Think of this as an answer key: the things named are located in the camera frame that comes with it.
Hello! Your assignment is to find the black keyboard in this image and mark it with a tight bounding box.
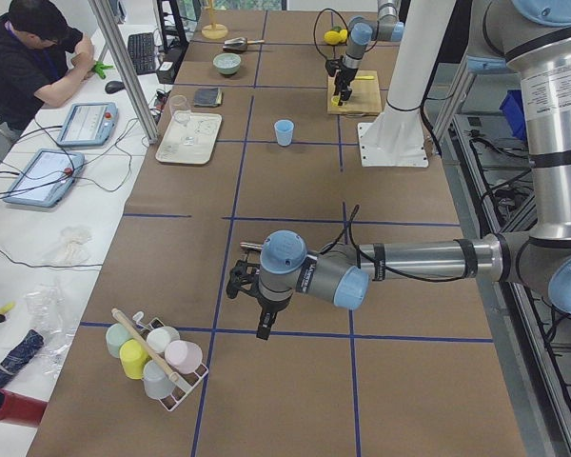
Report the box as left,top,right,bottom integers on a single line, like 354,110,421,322
127,32,156,75

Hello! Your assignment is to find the white wire cup rack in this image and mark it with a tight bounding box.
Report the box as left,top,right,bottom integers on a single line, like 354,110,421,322
132,311,208,411

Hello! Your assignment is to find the bamboo cutting board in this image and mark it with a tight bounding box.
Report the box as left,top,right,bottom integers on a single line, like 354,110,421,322
326,70,384,115

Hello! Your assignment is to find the green bowl of ice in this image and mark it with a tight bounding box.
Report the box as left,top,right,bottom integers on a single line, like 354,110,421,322
212,52,242,76

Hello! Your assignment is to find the steel muddler black tip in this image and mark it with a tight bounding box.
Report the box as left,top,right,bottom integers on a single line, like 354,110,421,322
239,241,263,251

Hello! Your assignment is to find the clear plastic bag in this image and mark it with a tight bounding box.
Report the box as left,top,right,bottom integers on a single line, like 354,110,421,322
25,284,77,379

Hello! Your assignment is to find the blue teach pendant near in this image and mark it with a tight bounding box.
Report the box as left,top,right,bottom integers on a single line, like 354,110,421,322
2,149,86,209

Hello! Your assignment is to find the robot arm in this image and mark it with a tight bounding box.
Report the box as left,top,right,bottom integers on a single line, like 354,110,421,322
325,0,404,107
226,1,571,339

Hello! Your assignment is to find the clear wine glass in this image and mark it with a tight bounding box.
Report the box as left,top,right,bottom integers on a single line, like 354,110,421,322
168,94,196,146

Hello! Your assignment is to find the steel ice scoop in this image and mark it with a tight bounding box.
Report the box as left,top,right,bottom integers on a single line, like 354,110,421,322
223,37,265,53

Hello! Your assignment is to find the blue plaid folded umbrella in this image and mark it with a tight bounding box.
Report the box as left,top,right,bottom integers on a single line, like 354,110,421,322
0,329,45,388

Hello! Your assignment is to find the seated person in black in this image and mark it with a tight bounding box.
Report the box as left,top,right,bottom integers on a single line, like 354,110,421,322
0,0,96,131

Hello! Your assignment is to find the white cup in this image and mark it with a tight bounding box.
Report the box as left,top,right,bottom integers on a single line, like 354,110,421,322
146,326,180,355

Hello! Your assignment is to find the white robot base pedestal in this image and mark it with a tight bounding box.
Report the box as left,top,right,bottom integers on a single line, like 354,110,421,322
358,1,465,168

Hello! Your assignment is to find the grey folded cloth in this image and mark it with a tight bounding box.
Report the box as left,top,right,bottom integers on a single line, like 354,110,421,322
193,88,223,108

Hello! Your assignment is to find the mint green cup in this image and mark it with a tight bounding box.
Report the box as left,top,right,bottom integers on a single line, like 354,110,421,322
105,323,131,358

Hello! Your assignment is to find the red cylinder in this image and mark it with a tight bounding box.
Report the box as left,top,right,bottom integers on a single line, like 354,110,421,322
0,389,48,427

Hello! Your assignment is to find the pink cup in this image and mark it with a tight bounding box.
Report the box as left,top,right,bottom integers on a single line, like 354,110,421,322
165,340,203,374

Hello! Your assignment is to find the grey cup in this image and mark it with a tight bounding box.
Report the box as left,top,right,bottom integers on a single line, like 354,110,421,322
143,360,174,400

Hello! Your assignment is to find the yellow cup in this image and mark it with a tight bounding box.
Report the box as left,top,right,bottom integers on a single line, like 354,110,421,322
119,339,150,380

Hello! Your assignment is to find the light blue plastic cup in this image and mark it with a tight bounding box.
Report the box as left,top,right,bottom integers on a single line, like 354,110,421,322
274,119,294,147

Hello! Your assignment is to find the wooden cup tree stand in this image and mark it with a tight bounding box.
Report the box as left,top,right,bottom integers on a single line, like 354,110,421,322
201,0,228,40

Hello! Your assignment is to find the black computer mouse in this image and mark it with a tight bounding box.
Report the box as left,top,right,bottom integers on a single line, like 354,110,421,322
105,80,125,94

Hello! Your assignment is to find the aluminium frame post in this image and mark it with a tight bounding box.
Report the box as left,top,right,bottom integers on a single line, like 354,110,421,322
89,0,158,145

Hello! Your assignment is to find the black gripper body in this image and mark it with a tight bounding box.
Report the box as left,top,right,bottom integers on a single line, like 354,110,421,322
226,260,290,324
325,56,358,89

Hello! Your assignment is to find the cream bear serving tray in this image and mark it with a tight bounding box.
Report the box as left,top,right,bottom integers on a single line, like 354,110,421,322
155,112,222,166

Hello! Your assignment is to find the blue teach pendant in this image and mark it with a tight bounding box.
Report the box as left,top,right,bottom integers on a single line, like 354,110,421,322
56,102,118,148
2,149,86,209

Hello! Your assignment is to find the white crumpled cloth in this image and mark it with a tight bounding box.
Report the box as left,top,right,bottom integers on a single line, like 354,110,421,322
43,226,92,267

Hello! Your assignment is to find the wooden rack handle rod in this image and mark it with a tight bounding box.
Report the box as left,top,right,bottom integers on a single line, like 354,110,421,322
111,308,179,384

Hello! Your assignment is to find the blue teach pendant far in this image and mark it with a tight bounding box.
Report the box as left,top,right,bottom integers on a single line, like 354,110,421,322
56,102,118,148

